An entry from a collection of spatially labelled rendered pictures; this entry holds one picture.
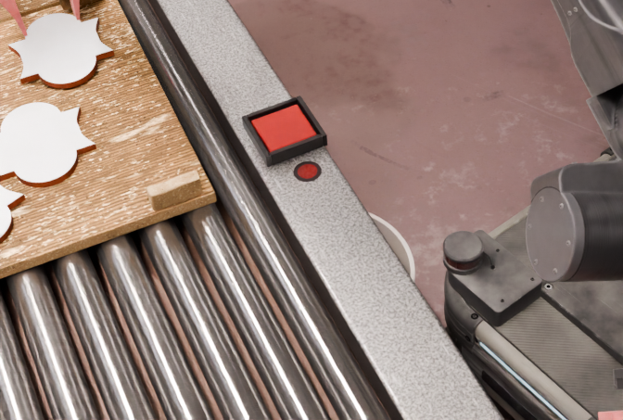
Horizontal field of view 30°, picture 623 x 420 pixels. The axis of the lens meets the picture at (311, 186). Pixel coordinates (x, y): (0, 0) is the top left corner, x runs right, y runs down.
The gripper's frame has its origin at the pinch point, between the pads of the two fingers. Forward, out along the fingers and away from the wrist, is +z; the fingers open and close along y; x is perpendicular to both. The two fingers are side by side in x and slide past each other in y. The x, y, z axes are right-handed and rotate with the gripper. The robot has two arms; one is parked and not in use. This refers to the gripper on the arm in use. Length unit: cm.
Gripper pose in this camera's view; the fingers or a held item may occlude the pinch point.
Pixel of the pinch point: (50, 22)
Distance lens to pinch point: 152.1
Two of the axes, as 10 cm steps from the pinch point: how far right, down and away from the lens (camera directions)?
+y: 9.2, -3.2, 2.2
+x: -3.5, -4.2, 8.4
